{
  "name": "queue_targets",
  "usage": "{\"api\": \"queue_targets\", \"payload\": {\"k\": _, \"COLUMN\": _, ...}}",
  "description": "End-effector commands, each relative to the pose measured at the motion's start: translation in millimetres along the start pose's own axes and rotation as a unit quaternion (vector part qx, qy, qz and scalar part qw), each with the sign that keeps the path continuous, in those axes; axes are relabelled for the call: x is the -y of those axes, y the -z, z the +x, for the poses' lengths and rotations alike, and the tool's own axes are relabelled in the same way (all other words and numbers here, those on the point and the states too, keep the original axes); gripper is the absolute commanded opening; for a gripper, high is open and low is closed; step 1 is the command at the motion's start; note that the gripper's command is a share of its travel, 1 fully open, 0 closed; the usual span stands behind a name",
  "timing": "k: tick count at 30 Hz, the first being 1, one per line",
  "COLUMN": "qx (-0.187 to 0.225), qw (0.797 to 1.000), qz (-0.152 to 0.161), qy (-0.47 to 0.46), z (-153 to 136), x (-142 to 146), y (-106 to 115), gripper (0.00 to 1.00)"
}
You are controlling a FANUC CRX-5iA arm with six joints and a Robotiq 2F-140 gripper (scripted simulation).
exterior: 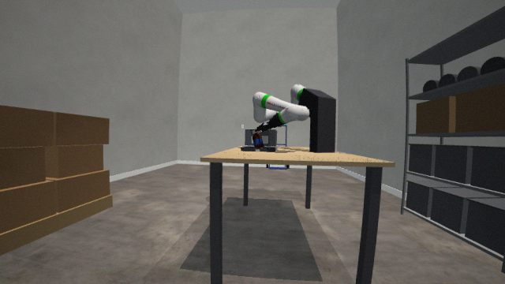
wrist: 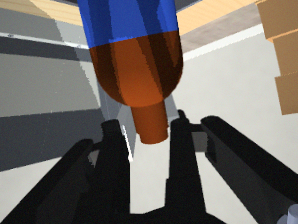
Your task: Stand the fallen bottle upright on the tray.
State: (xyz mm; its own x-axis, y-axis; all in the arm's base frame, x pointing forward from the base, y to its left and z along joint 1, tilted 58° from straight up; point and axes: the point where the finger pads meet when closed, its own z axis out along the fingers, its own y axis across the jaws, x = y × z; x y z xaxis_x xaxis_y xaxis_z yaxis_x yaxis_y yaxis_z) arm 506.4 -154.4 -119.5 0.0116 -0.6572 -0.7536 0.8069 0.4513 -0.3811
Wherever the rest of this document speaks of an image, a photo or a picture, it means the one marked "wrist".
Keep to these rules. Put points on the dark grey square tray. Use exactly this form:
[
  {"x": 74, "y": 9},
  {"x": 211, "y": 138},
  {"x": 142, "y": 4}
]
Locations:
[{"x": 180, "y": 4}]

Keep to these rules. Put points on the brown bottle with blue label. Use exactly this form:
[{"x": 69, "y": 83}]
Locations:
[{"x": 137, "y": 55}]

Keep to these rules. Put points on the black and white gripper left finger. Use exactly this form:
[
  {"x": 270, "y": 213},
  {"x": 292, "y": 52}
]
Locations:
[{"x": 55, "y": 197}]

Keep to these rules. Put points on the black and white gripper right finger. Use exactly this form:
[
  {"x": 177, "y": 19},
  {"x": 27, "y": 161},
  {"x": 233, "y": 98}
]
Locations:
[{"x": 265, "y": 186}]

